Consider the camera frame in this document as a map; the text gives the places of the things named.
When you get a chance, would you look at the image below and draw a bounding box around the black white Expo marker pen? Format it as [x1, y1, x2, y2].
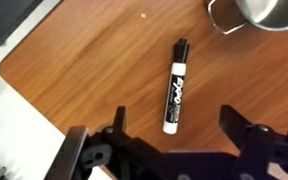
[162, 38, 191, 136]

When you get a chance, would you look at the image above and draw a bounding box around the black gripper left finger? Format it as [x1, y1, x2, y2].
[44, 105, 165, 180]

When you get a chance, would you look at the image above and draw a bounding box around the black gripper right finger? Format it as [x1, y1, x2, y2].
[218, 104, 288, 180]

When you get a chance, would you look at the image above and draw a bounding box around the silver metal pot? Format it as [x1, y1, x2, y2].
[205, 0, 288, 35]

